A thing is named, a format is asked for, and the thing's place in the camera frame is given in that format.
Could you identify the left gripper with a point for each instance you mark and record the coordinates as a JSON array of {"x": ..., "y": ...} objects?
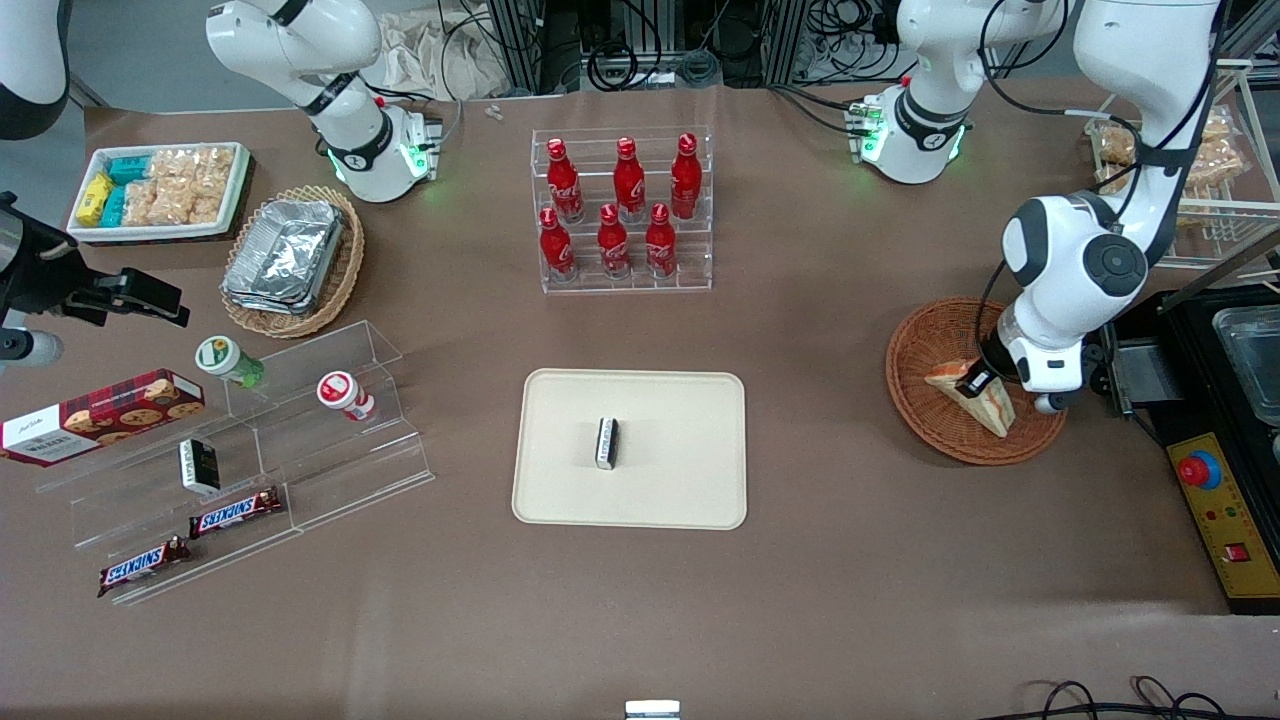
[{"x": 994, "y": 355}]

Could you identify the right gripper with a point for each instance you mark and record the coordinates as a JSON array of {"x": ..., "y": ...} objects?
[{"x": 52, "y": 272}]

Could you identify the triangular sandwich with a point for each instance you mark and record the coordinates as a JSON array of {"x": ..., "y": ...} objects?
[{"x": 990, "y": 412}]

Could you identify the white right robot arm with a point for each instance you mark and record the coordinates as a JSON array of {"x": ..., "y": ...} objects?
[{"x": 300, "y": 40}]

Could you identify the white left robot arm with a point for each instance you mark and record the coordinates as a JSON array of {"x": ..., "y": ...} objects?
[{"x": 1130, "y": 60}]

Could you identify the brown round wicker basket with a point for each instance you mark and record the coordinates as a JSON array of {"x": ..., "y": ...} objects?
[{"x": 935, "y": 430}]

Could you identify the white rectangular snack tray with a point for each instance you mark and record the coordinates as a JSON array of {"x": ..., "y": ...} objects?
[{"x": 160, "y": 233}]

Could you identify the aluminium foil tray stack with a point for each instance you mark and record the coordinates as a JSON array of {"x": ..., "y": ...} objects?
[{"x": 285, "y": 255}]

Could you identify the light oval wicker basket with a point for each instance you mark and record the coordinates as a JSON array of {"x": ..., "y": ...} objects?
[{"x": 345, "y": 270}]

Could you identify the beige rectangular tray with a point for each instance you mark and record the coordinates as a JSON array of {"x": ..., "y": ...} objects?
[{"x": 680, "y": 450}]

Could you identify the clear rice cracker bag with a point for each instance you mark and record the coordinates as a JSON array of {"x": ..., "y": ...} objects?
[
  {"x": 195, "y": 165},
  {"x": 165, "y": 205}
]

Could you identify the teal snack packet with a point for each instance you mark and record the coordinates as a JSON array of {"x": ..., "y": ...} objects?
[
  {"x": 128, "y": 169},
  {"x": 114, "y": 207}
]

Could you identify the green lidded cup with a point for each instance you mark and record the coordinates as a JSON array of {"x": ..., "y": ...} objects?
[{"x": 222, "y": 358}]

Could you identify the yellow snack packet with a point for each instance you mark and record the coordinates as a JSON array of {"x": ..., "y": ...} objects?
[{"x": 94, "y": 200}]

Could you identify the red tartan cookie box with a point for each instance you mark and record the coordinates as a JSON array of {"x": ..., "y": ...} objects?
[{"x": 110, "y": 415}]

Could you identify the small black box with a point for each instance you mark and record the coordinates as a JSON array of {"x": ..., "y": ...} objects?
[{"x": 200, "y": 466}]

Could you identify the black machine housing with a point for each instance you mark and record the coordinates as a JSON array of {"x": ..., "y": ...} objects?
[{"x": 1190, "y": 390}]

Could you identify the red lidded cup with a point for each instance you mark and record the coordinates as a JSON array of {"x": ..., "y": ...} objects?
[{"x": 340, "y": 392}]

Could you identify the brown snickers bar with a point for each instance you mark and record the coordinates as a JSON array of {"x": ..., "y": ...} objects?
[
  {"x": 236, "y": 513},
  {"x": 143, "y": 567}
]

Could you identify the red emergency stop button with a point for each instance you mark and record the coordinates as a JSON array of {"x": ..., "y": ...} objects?
[{"x": 1200, "y": 471}]

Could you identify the clear acrylic stepped shelf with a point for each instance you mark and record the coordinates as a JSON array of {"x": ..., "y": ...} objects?
[{"x": 340, "y": 470}]

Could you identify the grey metal bar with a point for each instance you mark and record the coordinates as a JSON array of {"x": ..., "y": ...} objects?
[{"x": 1220, "y": 273}]

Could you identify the steel pan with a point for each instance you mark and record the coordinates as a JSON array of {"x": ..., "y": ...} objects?
[{"x": 1250, "y": 360}]

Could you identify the yellow control panel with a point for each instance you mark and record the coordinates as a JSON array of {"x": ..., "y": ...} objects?
[{"x": 1225, "y": 520}]

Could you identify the clear acrylic bottle rack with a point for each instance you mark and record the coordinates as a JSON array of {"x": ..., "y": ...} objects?
[{"x": 690, "y": 270}]

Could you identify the red cola bottle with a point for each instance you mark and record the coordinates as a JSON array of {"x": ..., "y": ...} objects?
[
  {"x": 628, "y": 185},
  {"x": 613, "y": 245},
  {"x": 686, "y": 180},
  {"x": 556, "y": 250},
  {"x": 565, "y": 185},
  {"x": 660, "y": 245}
]

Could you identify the beige crumpled cloth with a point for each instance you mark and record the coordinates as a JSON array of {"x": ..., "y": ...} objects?
[{"x": 430, "y": 55}]

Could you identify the small black white packet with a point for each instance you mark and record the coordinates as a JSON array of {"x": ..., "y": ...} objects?
[{"x": 607, "y": 443}]

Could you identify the small red rocker switch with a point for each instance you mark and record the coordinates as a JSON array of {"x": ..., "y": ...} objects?
[{"x": 1239, "y": 552}]

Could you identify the aluminium frame post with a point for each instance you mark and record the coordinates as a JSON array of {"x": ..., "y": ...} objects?
[{"x": 520, "y": 45}]

